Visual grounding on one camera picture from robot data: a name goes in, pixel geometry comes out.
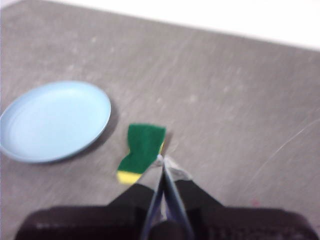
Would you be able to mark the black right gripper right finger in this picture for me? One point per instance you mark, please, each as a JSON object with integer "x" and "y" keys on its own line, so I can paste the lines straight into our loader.
{"x": 190, "y": 195}

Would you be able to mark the blue round plate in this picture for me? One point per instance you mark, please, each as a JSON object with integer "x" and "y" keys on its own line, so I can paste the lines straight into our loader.
{"x": 55, "y": 122}

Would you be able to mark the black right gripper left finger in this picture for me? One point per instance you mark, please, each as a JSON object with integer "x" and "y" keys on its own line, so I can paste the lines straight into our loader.
{"x": 142, "y": 200}

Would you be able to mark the yellow sponge with green pad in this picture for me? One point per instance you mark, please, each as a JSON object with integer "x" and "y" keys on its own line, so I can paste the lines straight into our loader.
{"x": 142, "y": 147}

